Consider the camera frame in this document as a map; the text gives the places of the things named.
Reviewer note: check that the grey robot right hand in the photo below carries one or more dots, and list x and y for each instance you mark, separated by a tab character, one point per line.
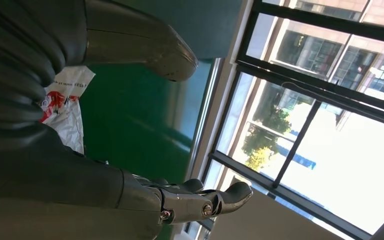
62	179

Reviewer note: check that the white window sill ledge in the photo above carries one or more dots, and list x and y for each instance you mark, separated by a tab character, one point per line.
220	99

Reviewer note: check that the green tree outside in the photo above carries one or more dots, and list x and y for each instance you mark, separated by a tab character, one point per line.
265	142

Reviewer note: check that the building outside window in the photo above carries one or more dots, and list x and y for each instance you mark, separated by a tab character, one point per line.
311	53

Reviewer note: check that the silver conveyor side rail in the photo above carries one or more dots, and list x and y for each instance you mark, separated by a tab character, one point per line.
205	112

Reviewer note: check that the dark window frame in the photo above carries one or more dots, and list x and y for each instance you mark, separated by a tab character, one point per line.
311	84

